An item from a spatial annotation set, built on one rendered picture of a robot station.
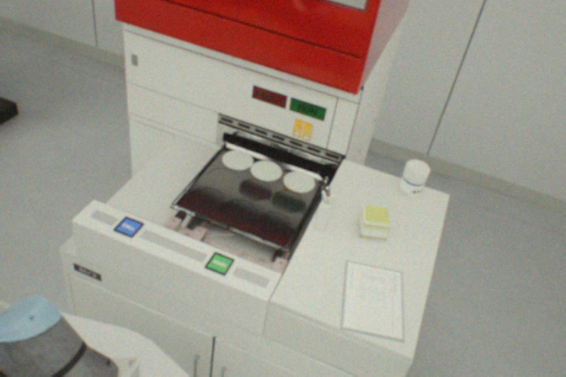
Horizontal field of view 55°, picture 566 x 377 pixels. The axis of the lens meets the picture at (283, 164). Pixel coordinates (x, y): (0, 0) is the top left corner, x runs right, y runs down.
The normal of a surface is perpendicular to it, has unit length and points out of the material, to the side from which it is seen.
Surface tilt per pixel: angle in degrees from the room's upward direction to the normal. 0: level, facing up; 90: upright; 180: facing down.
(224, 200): 0
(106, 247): 90
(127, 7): 90
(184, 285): 90
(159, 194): 0
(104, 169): 0
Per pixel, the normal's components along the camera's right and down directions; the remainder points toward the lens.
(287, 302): 0.13, -0.78
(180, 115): -0.36, 0.54
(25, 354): 0.14, 0.27
